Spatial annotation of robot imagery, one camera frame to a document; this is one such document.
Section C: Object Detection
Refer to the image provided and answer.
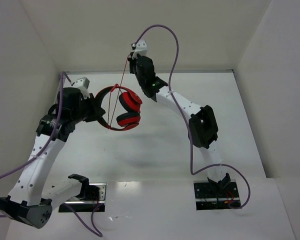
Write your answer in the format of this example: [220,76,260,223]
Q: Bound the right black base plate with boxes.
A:
[193,180,241,211]

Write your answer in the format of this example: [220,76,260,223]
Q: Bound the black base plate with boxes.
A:
[58,182,107,213]
[193,180,241,211]

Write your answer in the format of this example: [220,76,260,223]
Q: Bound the red black headphones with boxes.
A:
[95,84,143,132]

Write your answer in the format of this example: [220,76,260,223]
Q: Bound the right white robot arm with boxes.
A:
[127,51,231,197]

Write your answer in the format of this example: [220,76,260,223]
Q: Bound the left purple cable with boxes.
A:
[0,71,103,238]

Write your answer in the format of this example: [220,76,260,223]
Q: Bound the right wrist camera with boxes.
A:
[131,39,148,59]

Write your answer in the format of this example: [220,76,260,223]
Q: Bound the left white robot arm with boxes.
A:
[0,87,105,229]

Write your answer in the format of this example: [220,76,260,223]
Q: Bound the red headphone cable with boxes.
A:
[107,56,131,130]

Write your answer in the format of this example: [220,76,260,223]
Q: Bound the aluminium table edge rail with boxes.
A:
[49,69,235,121]

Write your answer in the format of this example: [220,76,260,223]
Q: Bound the purple cable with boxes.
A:
[134,24,252,210]
[0,71,103,238]

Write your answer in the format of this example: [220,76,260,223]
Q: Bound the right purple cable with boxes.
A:
[134,24,252,210]

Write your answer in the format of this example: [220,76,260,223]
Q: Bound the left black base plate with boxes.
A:
[58,182,107,213]

